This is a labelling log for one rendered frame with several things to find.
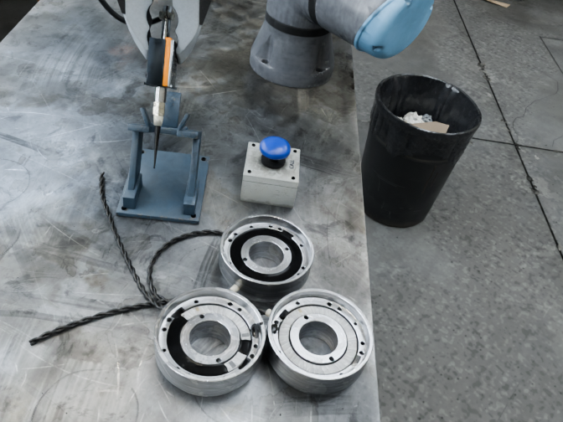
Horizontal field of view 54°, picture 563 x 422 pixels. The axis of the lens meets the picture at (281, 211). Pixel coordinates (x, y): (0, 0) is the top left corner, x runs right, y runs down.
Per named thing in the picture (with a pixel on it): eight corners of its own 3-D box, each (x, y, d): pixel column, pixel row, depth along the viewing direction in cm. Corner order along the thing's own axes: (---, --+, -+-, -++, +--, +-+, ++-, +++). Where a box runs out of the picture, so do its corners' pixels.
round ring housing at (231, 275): (254, 224, 69) (258, 201, 66) (324, 268, 65) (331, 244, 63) (198, 273, 62) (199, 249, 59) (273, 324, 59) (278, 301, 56)
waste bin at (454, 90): (442, 242, 189) (493, 141, 160) (346, 228, 187) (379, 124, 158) (428, 178, 214) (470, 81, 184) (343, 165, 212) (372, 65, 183)
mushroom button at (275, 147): (285, 185, 71) (291, 155, 68) (254, 180, 71) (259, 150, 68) (286, 166, 74) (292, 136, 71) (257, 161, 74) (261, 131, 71)
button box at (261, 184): (293, 208, 72) (299, 180, 69) (240, 200, 72) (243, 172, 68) (296, 169, 78) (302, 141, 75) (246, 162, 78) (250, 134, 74)
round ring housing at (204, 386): (281, 350, 57) (286, 327, 54) (212, 426, 50) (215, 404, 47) (204, 294, 60) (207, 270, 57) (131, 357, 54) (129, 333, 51)
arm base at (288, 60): (253, 39, 104) (260, -13, 98) (332, 52, 105) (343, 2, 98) (245, 79, 93) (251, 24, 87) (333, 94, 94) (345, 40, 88)
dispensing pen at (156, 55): (136, 167, 57) (150, -1, 54) (143, 164, 61) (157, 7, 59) (158, 169, 57) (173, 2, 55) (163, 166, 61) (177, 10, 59)
